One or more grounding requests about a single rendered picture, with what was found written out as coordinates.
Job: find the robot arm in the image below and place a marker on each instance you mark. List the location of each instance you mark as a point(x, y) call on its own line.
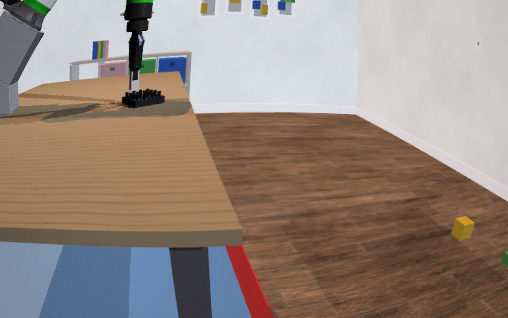
point(33, 12)

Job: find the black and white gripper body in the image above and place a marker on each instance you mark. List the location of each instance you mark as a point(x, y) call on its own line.
point(137, 27)

